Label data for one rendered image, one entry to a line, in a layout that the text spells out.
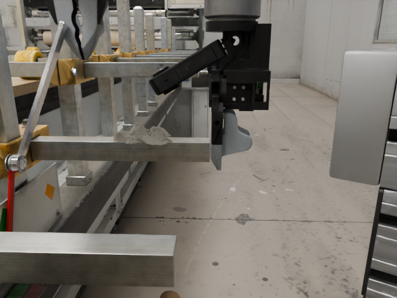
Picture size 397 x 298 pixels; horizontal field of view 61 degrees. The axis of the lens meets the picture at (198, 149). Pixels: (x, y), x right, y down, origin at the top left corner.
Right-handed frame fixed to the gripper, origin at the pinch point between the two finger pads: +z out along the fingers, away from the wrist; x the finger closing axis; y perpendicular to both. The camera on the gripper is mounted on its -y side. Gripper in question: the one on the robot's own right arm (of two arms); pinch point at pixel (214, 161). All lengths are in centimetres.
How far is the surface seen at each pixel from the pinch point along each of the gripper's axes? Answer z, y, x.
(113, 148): -2.4, -14.9, -1.5
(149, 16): -30, -30, 119
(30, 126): -6.6, -24.6, -5.9
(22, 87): -7, -49, 37
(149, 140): -4.0, -9.4, -2.5
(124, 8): -28, -29, 69
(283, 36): -37, 184, 879
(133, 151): -2.0, -11.9, -1.5
